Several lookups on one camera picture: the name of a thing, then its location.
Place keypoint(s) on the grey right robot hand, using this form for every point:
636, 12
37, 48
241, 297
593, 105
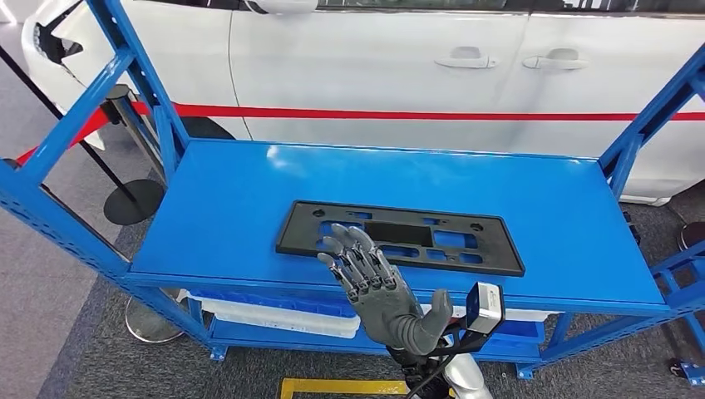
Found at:
380, 308

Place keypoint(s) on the black plastic plate part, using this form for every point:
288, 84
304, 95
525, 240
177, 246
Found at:
495, 248

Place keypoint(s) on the blue plastic crate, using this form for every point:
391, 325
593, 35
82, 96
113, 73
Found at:
518, 330
264, 302

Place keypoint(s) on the red barrier belt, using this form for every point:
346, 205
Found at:
385, 114
66, 135

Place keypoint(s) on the white car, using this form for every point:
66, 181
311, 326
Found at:
358, 55

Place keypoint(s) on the black stanchion pole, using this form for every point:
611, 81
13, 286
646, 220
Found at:
132, 204

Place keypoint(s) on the black caster wheel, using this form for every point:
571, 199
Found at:
675, 367

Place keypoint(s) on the black round stanchion base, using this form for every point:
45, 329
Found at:
694, 237

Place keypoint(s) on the black camera bracket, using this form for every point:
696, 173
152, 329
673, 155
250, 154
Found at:
462, 344

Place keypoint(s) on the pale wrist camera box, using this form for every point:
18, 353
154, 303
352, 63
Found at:
487, 311

